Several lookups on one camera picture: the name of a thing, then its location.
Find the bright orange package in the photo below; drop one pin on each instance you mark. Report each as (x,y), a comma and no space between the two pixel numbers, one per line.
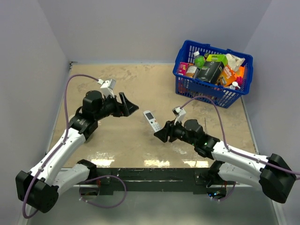
(240,72)

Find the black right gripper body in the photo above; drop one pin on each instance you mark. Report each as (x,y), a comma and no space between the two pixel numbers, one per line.
(179,131)

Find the black green razor box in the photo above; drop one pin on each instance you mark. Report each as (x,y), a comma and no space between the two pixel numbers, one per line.
(212,68)

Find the clear handled screwdriver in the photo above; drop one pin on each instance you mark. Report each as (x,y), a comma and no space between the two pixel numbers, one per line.
(205,125)

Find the orange razor package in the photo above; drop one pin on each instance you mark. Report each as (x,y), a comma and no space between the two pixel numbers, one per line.
(227,77)

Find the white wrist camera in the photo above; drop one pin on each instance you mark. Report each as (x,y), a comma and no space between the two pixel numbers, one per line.
(107,87)
(179,113)

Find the green bottle white cap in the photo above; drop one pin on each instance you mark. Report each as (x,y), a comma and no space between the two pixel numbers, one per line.
(199,60)

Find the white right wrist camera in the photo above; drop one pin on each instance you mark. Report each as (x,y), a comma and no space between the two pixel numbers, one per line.
(179,113)

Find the orange jar white label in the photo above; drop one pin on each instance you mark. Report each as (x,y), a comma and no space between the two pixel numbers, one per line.
(192,71)

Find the white remote control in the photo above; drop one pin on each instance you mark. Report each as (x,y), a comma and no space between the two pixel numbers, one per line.
(152,121)

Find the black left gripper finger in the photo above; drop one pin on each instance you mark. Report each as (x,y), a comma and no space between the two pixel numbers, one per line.
(131,107)
(123,105)

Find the white crumpled bag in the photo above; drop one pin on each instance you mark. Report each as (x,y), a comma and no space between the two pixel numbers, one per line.
(234,62)

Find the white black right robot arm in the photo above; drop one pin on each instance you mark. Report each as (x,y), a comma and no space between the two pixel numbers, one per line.
(270,174)

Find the blue plastic basket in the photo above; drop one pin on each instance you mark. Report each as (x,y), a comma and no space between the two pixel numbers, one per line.
(189,87)

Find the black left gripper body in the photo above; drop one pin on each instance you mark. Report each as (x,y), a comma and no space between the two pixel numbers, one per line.
(110,106)

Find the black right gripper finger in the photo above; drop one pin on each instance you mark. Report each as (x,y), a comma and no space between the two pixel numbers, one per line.
(168,136)
(163,134)

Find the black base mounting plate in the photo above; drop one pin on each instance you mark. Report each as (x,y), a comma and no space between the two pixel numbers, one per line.
(193,180)

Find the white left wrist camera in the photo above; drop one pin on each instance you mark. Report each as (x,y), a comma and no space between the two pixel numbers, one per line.
(107,87)

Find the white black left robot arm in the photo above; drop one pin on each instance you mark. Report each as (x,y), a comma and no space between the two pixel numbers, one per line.
(40,187)

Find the pink box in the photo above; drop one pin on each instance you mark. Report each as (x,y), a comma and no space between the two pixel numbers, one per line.
(182,68)

